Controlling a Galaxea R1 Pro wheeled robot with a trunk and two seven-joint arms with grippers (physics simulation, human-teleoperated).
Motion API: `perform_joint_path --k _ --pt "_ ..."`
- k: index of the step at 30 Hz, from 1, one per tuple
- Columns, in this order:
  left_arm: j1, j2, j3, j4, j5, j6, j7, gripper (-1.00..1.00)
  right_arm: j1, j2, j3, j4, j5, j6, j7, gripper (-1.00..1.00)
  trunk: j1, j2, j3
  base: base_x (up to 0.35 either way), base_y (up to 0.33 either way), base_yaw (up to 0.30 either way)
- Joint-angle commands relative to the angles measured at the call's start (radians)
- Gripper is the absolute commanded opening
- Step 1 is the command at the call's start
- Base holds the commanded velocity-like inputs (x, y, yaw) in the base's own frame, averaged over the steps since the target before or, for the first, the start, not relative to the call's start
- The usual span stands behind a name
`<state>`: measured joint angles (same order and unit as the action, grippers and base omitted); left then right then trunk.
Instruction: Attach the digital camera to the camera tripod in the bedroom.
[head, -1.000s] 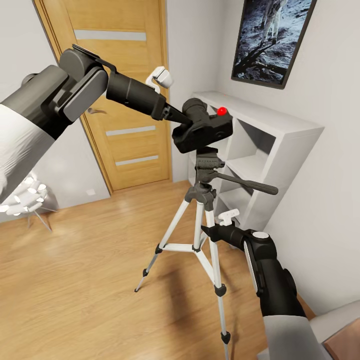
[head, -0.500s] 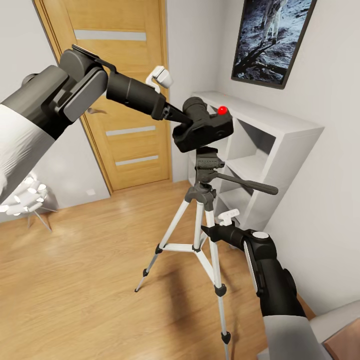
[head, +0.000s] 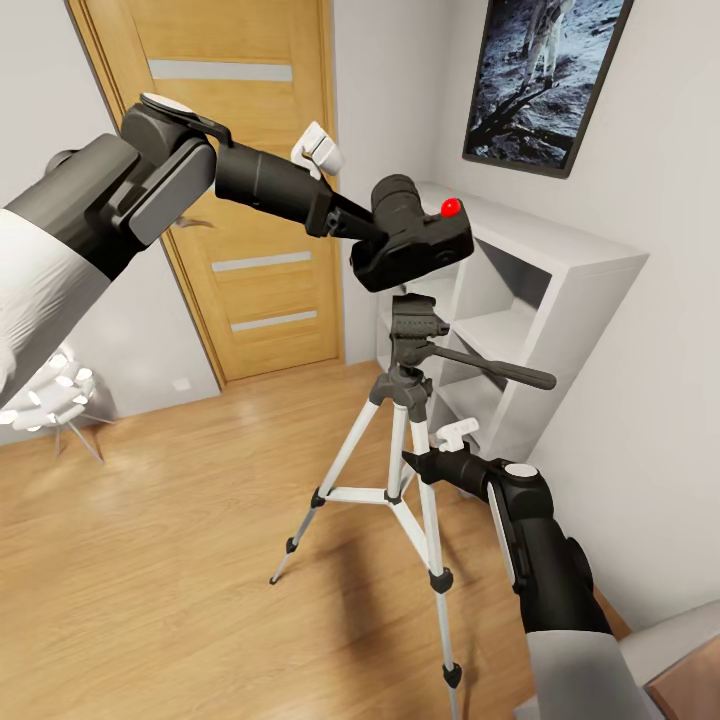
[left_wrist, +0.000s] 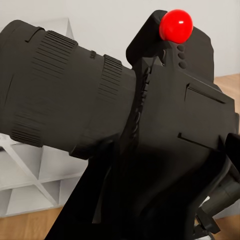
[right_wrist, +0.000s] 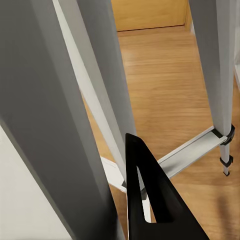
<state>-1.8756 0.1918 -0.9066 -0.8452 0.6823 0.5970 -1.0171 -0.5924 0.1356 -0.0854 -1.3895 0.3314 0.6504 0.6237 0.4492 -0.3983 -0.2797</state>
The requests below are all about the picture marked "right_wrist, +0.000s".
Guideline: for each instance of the door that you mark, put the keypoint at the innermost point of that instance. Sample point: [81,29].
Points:
[144,14]

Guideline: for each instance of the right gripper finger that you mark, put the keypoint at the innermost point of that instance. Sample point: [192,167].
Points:
[174,220]

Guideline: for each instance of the camera tripod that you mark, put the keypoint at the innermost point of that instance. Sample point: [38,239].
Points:
[54,184]

